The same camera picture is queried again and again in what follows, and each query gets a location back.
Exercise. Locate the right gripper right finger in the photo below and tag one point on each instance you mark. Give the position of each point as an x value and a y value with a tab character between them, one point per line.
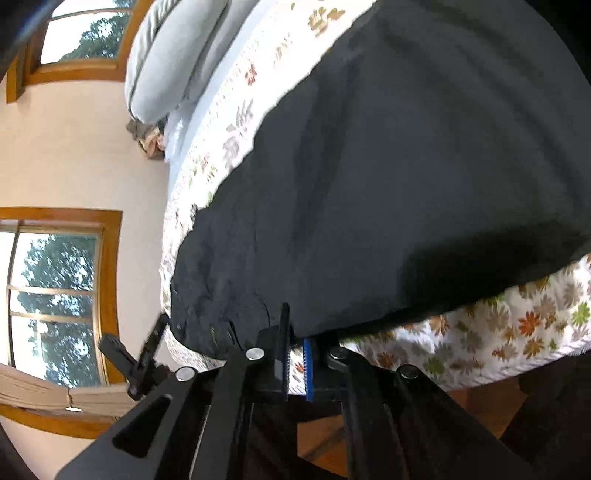
326	366

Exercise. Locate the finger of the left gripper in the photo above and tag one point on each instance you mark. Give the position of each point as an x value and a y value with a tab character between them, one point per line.
146	362

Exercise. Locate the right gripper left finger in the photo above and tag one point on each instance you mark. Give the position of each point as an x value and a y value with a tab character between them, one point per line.
261	373

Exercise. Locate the black pants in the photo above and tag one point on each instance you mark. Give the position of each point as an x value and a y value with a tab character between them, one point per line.
438	155

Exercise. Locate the wooden framed side window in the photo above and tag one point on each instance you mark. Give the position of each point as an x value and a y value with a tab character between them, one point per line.
58	298

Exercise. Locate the floral quilted bedspread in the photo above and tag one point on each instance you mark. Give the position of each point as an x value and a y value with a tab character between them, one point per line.
279	43

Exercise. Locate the crumpled clothes pile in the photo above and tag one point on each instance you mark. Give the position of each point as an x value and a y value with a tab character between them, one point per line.
149	138

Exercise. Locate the light blue bed sheet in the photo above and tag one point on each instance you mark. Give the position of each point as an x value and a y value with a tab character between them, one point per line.
181	127

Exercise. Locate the folded grey duvet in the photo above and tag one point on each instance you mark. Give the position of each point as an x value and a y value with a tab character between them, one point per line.
164	51

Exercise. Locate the wooden framed head window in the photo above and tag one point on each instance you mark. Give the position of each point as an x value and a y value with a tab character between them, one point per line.
77	41

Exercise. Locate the grey pillow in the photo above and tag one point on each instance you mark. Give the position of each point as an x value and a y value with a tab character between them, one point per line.
233	15

